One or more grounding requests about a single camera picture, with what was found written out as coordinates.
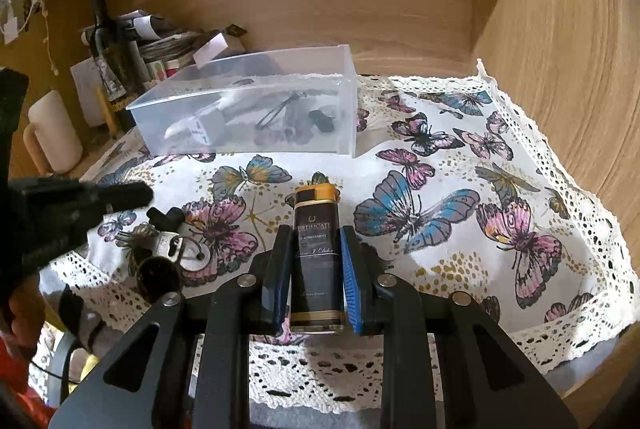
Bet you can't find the black gold perfume bottle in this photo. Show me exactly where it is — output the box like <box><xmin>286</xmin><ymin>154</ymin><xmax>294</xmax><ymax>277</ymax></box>
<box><xmin>290</xmin><ymin>183</ymin><xmax>344</xmax><ymax>335</ymax></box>

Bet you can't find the person's left hand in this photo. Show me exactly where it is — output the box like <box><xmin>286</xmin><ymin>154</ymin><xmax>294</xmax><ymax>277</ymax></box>
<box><xmin>1</xmin><ymin>275</ymin><xmax>46</xmax><ymax>355</ymax></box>

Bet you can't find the handwritten white note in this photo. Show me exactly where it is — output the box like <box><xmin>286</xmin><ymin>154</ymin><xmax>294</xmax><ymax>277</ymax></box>
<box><xmin>70</xmin><ymin>58</ymin><xmax>105</xmax><ymax>128</ymax></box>

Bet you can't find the dark wine bottle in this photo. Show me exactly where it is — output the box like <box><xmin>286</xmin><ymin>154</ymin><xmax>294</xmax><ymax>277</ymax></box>
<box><xmin>91</xmin><ymin>0</ymin><xmax>144</xmax><ymax>132</ymax></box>

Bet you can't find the butterfly print lace cloth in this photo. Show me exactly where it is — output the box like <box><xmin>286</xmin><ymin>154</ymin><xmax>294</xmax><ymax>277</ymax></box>
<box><xmin>39</xmin><ymin>58</ymin><xmax>637</xmax><ymax>415</ymax></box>

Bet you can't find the stack of papers and booklets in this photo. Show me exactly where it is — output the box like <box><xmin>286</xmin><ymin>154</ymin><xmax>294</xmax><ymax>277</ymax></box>
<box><xmin>80</xmin><ymin>11</ymin><xmax>219</xmax><ymax>85</ymax></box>

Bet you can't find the small white card box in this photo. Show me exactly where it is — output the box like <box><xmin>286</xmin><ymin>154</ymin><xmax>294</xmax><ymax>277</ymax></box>
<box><xmin>193</xmin><ymin>24</ymin><xmax>247</xmax><ymax>68</ymax></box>

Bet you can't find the clear plastic storage box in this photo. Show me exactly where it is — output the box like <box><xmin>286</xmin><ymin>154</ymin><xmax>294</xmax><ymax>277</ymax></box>
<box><xmin>127</xmin><ymin>44</ymin><xmax>358</xmax><ymax>156</ymax></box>

